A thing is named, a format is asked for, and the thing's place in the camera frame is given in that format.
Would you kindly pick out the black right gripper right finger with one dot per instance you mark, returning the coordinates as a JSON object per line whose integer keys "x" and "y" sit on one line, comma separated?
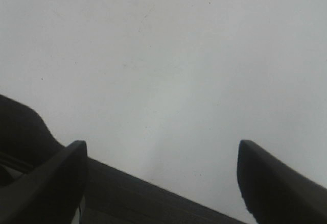
{"x": 275, "y": 193}

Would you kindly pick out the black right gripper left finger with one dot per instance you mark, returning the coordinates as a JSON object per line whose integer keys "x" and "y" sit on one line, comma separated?
{"x": 51, "y": 193}

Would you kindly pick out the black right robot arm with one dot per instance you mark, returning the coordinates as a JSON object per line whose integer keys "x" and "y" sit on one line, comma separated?
{"x": 110, "y": 195}

